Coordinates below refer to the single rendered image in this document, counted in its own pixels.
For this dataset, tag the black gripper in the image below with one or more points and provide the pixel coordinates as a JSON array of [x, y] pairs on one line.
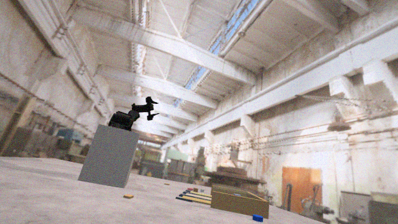
[[150, 116]]

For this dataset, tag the orange strip with green lines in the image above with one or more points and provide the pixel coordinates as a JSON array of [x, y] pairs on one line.
[[196, 200]]

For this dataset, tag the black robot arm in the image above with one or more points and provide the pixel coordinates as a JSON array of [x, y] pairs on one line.
[[124, 121]]

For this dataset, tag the small blue block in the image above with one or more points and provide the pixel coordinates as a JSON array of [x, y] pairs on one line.
[[258, 218]]

